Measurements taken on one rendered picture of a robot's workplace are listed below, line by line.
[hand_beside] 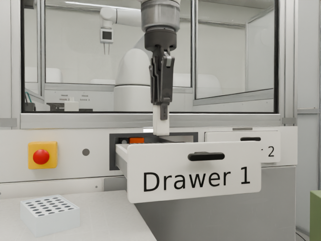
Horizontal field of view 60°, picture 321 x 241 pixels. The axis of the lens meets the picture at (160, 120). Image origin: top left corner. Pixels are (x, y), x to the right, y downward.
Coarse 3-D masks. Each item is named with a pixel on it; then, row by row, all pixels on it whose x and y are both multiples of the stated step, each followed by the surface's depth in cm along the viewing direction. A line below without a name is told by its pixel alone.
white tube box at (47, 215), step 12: (24, 204) 59; (36, 204) 59; (48, 204) 59; (60, 204) 59; (72, 204) 58; (24, 216) 57; (36, 216) 52; (48, 216) 52; (60, 216) 54; (72, 216) 55; (36, 228) 51; (48, 228) 52; (60, 228) 54; (72, 228) 55
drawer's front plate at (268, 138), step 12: (216, 132) 93; (228, 132) 94; (240, 132) 95; (252, 132) 96; (264, 132) 98; (276, 132) 99; (264, 144) 98; (276, 144) 99; (264, 156) 98; (276, 156) 99
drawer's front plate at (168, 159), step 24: (144, 144) 53; (168, 144) 54; (192, 144) 56; (216, 144) 57; (240, 144) 59; (144, 168) 53; (168, 168) 54; (192, 168) 56; (216, 168) 57; (240, 168) 59; (144, 192) 53; (168, 192) 54; (192, 192) 56; (216, 192) 57; (240, 192) 59
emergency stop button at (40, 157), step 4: (36, 152) 72; (40, 152) 72; (44, 152) 73; (36, 156) 72; (40, 156) 72; (44, 156) 73; (48, 156) 73; (36, 160) 72; (40, 160) 72; (44, 160) 73
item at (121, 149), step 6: (120, 144) 87; (126, 144) 87; (120, 150) 76; (126, 150) 72; (120, 156) 75; (126, 156) 66; (120, 162) 74; (126, 162) 66; (120, 168) 74; (126, 168) 65; (126, 174) 65
